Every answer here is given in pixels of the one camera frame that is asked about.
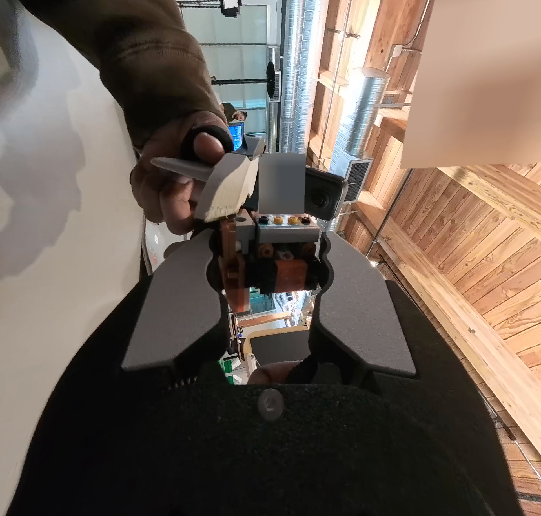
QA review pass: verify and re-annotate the ceiling air vent unit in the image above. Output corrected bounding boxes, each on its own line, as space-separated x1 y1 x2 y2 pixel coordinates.
343 158 373 207

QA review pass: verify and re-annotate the person's left hand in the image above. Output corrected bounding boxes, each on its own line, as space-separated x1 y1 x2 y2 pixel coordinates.
129 112 235 236

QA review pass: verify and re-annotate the person's right hand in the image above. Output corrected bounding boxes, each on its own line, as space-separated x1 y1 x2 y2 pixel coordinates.
247 361 305 386

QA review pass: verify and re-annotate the silver ventilation duct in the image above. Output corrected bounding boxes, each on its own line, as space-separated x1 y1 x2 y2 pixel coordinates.
277 0 332 155

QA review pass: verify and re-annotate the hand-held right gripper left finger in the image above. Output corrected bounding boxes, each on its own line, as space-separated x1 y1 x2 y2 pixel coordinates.
122 231 225 371

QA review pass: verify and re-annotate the colourful toy brick build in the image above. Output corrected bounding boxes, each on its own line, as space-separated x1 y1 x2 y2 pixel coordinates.
217 212 325 314

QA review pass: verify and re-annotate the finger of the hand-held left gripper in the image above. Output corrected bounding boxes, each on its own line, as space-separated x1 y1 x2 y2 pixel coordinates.
150 157 213 183
194 153 259 223

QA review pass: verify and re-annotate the black floor lamp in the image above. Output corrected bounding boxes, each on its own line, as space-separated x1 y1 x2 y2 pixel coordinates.
210 61 283 102

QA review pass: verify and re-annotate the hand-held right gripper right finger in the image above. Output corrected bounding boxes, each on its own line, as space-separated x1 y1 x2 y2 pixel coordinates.
310 232 418 377

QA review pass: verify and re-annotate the wide silver duct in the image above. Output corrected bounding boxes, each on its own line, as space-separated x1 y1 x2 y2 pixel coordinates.
330 67 390 166

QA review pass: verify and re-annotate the grey desk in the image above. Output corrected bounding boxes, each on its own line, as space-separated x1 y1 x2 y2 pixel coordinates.
0 0 148 504

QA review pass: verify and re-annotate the person's left forearm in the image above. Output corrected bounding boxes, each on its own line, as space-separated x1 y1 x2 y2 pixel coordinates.
8 0 231 153

